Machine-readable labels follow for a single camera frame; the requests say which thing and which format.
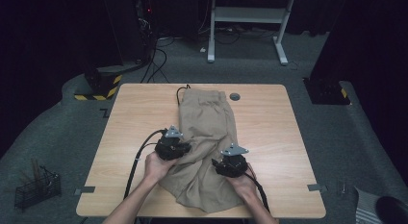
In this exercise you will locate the black stand base yellow mark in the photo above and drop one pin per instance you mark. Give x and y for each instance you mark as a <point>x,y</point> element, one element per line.
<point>325,92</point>

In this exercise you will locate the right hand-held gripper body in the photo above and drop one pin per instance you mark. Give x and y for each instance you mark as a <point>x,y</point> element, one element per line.
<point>235,166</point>

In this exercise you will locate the white metal stand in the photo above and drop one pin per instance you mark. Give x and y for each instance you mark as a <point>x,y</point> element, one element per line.
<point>247,15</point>

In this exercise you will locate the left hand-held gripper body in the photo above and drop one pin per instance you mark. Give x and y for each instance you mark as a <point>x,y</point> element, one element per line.
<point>166,148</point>

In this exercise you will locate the grey tape strip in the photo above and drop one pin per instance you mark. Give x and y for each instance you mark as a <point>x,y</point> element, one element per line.
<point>86,189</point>
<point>316,187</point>

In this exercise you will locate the black rounded object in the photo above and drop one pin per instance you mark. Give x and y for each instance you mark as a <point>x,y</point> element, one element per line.
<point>393,211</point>

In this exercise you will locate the grey round table grommet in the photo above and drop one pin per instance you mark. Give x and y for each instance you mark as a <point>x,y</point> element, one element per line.
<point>234,96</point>

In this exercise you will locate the grey striped cloth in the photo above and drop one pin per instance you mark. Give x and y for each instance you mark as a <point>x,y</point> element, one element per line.
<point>365,208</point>

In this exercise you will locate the black yellow striped stand base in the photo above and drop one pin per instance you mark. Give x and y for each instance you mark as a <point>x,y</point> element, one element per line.
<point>102,86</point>

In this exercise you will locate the person's left hand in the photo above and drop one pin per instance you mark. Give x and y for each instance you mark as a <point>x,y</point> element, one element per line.
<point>157,169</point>

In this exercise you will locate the person's right hand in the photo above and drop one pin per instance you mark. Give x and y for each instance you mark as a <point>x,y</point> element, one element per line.
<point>243,185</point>

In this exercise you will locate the black equipment rack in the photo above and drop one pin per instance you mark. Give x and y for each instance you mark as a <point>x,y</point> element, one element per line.
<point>145,25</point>

